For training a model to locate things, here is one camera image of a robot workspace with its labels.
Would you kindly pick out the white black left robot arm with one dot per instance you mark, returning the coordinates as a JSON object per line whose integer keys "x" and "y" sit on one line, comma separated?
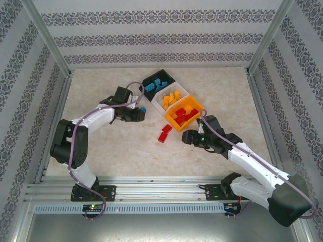
{"x": 68, "y": 146}

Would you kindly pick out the red lego brick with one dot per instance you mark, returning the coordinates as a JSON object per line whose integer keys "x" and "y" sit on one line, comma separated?
{"x": 181, "y": 120}
{"x": 162, "y": 137}
{"x": 187, "y": 118}
{"x": 180, "y": 112}
{"x": 167, "y": 129}
{"x": 193, "y": 113}

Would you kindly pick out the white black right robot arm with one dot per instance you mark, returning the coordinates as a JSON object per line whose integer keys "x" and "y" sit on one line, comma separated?
{"x": 287, "y": 204}

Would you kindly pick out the aluminium mounting rail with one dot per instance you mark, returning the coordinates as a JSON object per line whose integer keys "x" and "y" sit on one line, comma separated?
{"x": 161, "y": 187}

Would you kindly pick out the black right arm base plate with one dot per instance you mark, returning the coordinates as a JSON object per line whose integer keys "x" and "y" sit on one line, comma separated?
{"x": 213, "y": 192}

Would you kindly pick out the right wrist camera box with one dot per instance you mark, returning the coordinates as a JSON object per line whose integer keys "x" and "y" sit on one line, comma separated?
{"x": 212, "y": 124}

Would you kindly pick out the aluminium side rail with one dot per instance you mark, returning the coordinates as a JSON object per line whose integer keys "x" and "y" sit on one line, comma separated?
{"x": 54, "y": 113}

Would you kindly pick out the white plastic bin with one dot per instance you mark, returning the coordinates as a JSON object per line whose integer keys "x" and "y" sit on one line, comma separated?
{"x": 159, "y": 103}

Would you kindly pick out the black plastic bin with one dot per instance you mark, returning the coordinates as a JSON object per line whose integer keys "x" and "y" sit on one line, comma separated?
{"x": 166, "y": 75}

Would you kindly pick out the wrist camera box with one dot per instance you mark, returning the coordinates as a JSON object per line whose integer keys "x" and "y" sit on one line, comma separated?
{"x": 123, "y": 93}
{"x": 212, "y": 124}

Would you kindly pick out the small circuit board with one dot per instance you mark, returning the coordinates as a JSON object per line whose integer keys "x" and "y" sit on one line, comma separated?
{"x": 93, "y": 207}
{"x": 232, "y": 206}

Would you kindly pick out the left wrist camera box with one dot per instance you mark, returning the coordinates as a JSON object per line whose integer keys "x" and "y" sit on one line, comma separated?
{"x": 123, "y": 93}

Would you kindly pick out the yellow plastic bin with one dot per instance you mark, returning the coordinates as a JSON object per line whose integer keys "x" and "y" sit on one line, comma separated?
{"x": 188, "y": 103}

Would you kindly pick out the aluminium frame post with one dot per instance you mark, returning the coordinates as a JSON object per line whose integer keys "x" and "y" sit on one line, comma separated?
{"x": 48, "y": 37}
{"x": 270, "y": 35}

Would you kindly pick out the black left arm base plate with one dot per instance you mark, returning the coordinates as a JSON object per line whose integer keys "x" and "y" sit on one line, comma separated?
{"x": 108, "y": 192}

